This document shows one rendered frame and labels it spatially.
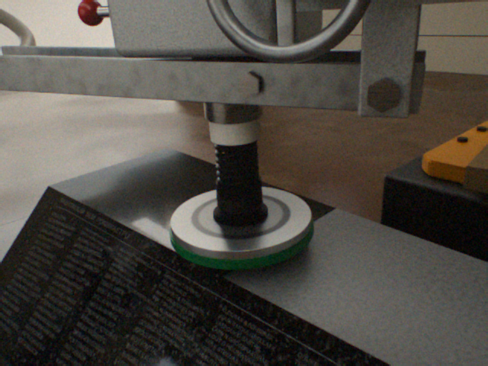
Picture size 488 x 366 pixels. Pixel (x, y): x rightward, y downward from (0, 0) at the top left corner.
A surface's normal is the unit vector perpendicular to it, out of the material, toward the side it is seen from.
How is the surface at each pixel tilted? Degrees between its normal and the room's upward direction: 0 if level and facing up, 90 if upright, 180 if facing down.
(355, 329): 0
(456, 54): 90
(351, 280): 0
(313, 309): 0
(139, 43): 90
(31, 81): 90
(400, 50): 90
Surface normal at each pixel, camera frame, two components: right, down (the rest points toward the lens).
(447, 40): -0.73, 0.32
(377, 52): -0.36, 0.40
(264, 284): -0.06, -0.91
